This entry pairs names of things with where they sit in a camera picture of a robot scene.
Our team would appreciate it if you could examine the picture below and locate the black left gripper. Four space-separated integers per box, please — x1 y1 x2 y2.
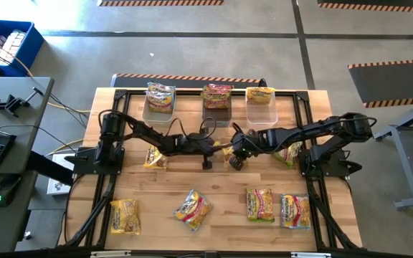
176 132 226 171

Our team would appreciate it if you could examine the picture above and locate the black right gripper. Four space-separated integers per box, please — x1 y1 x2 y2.
229 129 268 171

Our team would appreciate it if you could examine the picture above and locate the yellow Maruchan ramen packet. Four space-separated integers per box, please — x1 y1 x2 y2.
222 141 237 163
109 198 141 236
142 144 169 170
245 86 276 105

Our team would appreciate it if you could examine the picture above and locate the grey plastic bin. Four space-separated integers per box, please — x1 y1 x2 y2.
201 85 232 129

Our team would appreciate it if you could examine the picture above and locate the clear plastic bin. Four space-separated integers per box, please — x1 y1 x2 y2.
246 86 280 129

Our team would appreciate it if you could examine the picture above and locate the white plastic bin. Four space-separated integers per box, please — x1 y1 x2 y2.
141 85 174 125

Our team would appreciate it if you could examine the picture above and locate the white label strip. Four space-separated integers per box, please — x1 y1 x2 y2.
290 252 332 258
90 250 133 258

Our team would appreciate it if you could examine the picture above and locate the white cardboard box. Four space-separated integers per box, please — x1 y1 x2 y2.
46 153 75 196

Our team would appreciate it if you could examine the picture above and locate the black diagonal bar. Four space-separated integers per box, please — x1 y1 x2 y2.
26 150 75 186

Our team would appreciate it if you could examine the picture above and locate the grey metal table stand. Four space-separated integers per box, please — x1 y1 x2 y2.
371 95 413 211

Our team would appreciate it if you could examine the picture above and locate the large black desk clamp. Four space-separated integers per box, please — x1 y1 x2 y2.
4 87 45 118

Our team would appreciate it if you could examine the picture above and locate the black computer mouse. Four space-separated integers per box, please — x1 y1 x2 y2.
0 173 24 209

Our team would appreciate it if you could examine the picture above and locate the blue plastic crate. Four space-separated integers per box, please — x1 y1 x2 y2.
0 19 45 77

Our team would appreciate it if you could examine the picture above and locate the stack of small cartons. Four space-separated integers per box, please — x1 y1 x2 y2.
0 29 27 67

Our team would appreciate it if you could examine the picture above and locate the black aluminium rig frame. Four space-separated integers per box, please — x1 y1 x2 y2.
56 87 364 252

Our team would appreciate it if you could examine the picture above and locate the yellow cable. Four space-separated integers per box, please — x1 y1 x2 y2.
0 32 92 157

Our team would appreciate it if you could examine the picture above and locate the black cable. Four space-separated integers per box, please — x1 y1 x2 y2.
30 87 92 130

